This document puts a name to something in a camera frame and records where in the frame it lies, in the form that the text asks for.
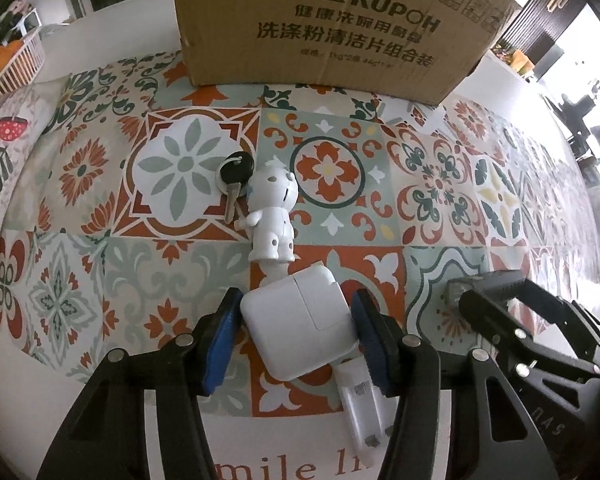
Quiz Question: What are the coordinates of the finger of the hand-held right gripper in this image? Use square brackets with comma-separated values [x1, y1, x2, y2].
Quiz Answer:
[459, 300, 600, 380]
[445, 269, 600, 352]

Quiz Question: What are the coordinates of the black head key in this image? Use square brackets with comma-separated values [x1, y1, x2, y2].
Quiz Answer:
[219, 151, 254, 223]

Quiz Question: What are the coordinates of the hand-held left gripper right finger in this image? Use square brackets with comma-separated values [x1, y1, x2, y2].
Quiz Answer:
[351, 288, 556, 480]

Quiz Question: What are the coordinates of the white figurine toy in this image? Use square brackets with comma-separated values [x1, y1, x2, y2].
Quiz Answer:
[237, 157, 299, 264]

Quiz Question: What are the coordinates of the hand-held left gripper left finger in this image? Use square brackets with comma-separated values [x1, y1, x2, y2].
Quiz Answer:
[37, 287, 244, 480]

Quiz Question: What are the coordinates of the white fruit basket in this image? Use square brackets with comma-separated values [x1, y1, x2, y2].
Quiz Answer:
[0, 25, 48, 98]

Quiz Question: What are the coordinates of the white square charger adapter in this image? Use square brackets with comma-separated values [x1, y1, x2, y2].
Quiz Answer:
[240, 267, 357, 382]

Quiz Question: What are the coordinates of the orange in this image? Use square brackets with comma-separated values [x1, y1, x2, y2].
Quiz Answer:
[0, 42, 23, 78]

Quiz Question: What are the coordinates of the white battery charger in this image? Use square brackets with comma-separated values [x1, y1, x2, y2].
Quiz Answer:
[334, 355, 406, 448]

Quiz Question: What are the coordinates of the brown cardboard box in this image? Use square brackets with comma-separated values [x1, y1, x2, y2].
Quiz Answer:
[169, 0, 523, 108]

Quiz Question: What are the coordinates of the patterned table runner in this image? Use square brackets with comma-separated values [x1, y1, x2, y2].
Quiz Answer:
[0, 50, 600, 418]

